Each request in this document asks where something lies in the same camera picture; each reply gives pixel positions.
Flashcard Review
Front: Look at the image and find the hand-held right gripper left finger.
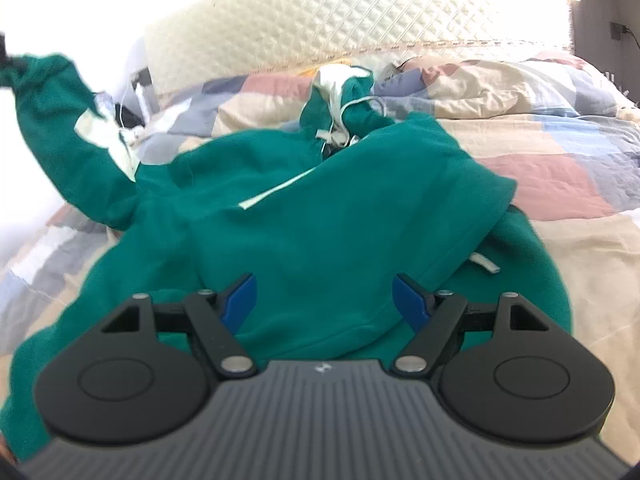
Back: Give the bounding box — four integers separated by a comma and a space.
100, 272, 259, 379

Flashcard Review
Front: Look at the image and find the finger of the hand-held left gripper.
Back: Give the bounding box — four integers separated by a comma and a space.
0, 32, 27, 92

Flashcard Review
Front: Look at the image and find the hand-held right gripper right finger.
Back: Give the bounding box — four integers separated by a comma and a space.
392, 272, 552, 377

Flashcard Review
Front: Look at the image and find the green hoodie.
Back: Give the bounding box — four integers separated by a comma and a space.
0, 52, 576, 461

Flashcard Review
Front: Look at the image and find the white patterned cloth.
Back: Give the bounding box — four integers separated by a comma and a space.
92, 91, 125, 122

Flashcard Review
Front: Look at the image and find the silver bottle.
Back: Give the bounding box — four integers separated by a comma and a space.
130, 67, 152, 111

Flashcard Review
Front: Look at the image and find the patchwork quilt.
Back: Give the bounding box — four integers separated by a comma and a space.
0, 51, 640, 476

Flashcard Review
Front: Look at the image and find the patchwork pillow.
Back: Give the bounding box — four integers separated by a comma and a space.
374, 51, 639, 122

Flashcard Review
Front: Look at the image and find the cream quilted headboard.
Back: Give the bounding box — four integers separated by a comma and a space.
144, 0, 574, 100

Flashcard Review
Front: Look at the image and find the black wall charger with cable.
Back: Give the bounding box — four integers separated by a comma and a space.
608, 21, 640, 52

